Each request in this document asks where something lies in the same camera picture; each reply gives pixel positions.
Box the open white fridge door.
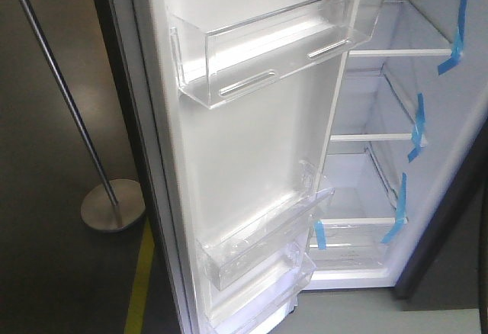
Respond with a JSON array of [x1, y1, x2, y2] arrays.
[[94, 0, 383, 333]]

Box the metal sign stand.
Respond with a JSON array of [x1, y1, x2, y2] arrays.
[[18, 0, 146, 233]]

